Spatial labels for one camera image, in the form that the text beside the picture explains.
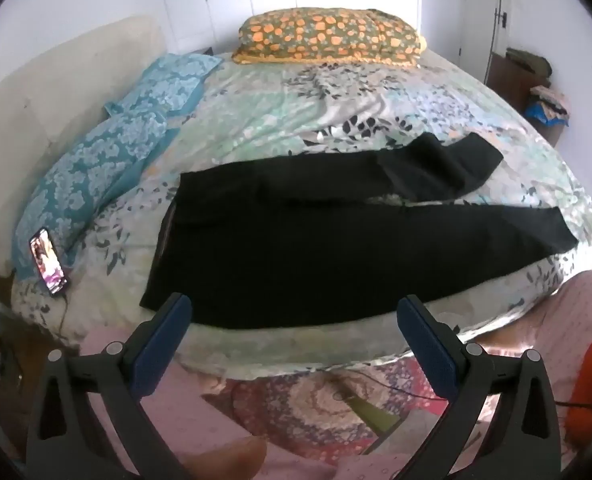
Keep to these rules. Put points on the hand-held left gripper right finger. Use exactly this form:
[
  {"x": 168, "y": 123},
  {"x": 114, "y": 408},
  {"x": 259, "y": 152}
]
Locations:
[{"x": 428, "y": 347}]

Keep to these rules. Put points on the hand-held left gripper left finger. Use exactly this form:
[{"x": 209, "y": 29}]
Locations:
[{"x": 161, "y": 345}]

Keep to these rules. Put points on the black pants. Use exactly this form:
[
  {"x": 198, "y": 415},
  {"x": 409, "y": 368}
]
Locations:
[{"x": 301, "y": 240}]

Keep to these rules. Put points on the pink dotted pajama clothing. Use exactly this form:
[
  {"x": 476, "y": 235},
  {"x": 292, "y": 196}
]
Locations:
[{"x": 578, "y": 310}]

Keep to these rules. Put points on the smartphone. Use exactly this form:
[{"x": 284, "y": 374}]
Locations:
[{"x": 49, "y": 261}]

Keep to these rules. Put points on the patterned floor rug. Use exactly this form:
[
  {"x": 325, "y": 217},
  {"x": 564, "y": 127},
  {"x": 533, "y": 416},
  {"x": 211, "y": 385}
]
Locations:
[{"x": 296, "y": 405}]

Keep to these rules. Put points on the blue floral pillow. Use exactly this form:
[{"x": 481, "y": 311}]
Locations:
[
  {"x": 95, "y": 170},
  {"x": 168, "y": 82}
]

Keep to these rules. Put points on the floral bed sheet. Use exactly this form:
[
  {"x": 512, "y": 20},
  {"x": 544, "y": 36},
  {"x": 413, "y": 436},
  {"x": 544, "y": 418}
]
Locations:
[{"x": 286, "y": 105}]

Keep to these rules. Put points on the pile of clothes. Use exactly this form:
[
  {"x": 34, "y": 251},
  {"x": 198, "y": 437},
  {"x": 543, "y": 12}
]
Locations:
[{"x": 551, "y": 105}]

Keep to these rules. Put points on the brown wooden cabinet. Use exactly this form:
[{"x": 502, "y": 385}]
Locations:
[{"x": 508, "y": 87}]

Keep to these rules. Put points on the cream padded headboard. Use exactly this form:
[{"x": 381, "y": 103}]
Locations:
[{"x": 50, "y": 90}]

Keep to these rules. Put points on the dark green bag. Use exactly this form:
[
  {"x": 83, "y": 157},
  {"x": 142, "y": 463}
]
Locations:
[{"x": 528, "y": 62}]

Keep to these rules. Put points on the white door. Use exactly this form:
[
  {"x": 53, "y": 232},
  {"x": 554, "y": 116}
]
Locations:
[{"x": 481, "y": 25}]

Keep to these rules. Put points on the orange floral pillow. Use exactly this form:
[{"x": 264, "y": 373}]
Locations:
[{"x": 326, "y": 35}]

